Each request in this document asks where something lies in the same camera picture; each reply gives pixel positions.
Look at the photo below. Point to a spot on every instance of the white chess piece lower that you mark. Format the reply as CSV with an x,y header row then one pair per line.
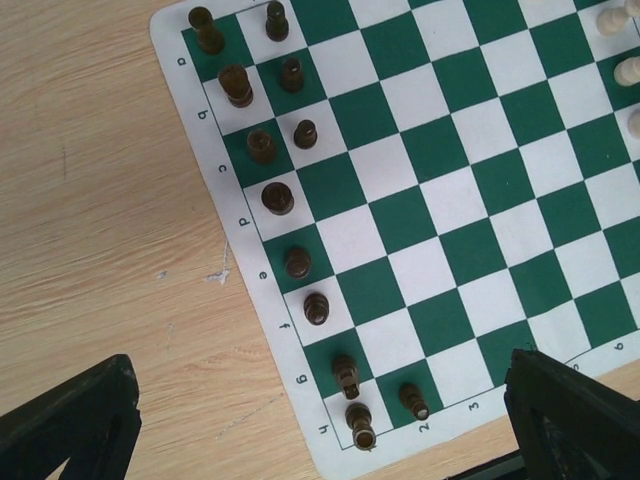
x,y
633,124

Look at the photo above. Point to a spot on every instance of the dark queen d file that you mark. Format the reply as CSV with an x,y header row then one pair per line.
x,y
277,198

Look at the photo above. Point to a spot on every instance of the white chess piece upper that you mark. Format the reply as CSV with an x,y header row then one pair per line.
x,y
612,21

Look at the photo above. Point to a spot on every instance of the white chess piece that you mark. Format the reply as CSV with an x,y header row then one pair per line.
x,y
612,21
627,72
633,124

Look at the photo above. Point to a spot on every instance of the dark pawn c file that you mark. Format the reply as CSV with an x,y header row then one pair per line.
x,y
305,134

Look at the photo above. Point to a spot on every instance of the white chess piece middle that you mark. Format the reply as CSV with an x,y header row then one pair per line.
x,y
627,72

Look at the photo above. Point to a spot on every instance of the dark bishop f file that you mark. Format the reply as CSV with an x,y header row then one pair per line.
x,y
316,308

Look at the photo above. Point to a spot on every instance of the dark rook a file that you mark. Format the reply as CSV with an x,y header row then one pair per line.
x,y
210,39

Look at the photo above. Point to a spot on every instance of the dark knight b file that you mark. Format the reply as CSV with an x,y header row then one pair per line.
x,y
235,82

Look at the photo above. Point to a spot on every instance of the dark pawn h file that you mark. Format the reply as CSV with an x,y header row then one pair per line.
x,y
413,400

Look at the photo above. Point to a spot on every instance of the dark pawn b file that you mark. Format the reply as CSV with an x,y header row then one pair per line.
x,y
292,77

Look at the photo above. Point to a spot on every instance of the green white chess board mat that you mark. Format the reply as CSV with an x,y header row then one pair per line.
x,y
473,190

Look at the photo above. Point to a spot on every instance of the dark rook h file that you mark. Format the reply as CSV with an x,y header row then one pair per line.
x,y
358,418

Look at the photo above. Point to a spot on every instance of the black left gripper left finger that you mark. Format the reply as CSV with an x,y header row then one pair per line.
x,y
88,424

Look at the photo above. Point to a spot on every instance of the dark bishop c file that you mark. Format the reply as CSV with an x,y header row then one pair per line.
x,y
261,146

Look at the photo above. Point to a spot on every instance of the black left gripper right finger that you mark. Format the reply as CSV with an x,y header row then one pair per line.
x,y
567,425

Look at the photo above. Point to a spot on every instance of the dark pawn a file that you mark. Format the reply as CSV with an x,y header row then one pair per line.
x,y
276,25

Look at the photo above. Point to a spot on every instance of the dark knight g file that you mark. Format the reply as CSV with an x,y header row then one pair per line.
x,y
346,375

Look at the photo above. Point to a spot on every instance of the dark king e file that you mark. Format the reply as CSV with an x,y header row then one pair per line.
x,y
298,263

